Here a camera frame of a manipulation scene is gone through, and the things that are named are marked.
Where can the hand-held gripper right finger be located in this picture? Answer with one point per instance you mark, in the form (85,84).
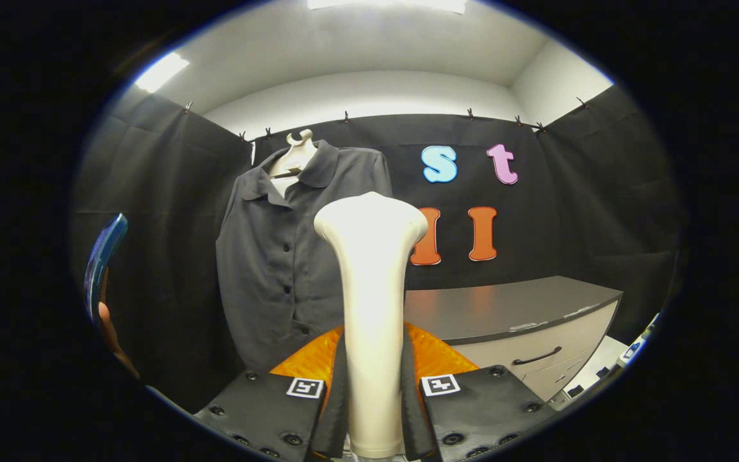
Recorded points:
(412,417)

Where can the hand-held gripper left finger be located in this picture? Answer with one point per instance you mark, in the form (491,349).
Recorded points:
(337,417)

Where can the white garment steamer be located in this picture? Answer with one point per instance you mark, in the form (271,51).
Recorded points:
(373,295)

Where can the grey button shirt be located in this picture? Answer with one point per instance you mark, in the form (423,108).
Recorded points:
(267,269)

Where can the cream clothes hanger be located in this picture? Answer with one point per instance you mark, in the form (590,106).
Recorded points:
(297,154)

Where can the grey top drawer cabinet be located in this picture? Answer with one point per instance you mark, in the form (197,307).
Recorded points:
(504,308)

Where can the white side desk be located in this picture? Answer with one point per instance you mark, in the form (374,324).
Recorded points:
(600,362)

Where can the small white blue device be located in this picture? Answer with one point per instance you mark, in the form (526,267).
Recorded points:
(631,351)

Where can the black backdrop cloth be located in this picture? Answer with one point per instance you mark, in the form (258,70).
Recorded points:
(587,224)

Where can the blue smartphone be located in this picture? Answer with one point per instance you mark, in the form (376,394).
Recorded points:
(103,256)

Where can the row of black cloth clips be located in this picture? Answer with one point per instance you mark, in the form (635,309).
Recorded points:
(470,114)

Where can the narrow ceiling light panel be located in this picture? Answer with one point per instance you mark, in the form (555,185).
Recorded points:
(161,72)

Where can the large ceiling light panel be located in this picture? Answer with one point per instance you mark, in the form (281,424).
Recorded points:
(389,4)

